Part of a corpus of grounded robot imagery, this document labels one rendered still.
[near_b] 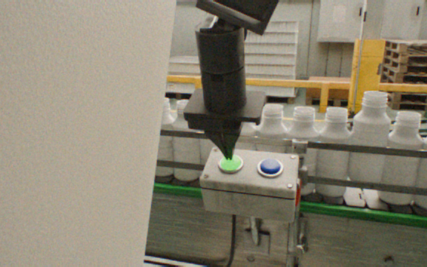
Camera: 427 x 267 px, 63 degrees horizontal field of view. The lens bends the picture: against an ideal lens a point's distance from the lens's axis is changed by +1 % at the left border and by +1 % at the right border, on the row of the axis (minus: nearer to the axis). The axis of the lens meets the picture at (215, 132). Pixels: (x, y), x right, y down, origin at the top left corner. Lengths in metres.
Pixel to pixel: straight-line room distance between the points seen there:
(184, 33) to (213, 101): 7.71
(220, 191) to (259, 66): 5.56
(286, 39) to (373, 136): 5.35
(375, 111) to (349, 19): 6.73
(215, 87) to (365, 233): 0.42
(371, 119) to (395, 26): 6.84
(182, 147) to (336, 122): 0.30
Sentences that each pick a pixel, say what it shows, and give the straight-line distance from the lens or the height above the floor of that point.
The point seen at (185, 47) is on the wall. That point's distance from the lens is 8.15.
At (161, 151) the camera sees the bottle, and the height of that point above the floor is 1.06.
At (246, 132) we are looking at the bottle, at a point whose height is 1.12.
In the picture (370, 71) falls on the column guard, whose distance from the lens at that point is 5.18.
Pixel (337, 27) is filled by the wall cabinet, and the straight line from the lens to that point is 7.35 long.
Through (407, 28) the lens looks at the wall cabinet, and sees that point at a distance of 7.52.
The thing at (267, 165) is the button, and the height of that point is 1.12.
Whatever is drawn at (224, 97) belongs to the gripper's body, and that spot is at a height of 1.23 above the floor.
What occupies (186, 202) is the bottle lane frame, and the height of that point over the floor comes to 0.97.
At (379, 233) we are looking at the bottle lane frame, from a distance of 0.71.
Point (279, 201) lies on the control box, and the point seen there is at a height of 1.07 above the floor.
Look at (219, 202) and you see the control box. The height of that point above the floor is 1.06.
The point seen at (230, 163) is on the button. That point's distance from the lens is 0.52.
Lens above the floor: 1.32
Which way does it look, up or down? 18 degrees down
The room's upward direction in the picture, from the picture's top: straight up
